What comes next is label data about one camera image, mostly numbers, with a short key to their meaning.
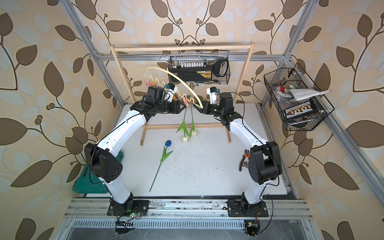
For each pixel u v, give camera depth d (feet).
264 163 1.53
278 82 2.77
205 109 2.42
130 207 2.22
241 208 2.40
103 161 1.50
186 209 2.47
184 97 2.44
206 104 2.41
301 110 2.19
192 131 3.14
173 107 2.34
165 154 3.06
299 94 2.10
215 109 2.40
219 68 2.85
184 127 2.90
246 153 3.06
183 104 2.56
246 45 2.03
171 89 2.33
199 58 2.96
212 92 2.47
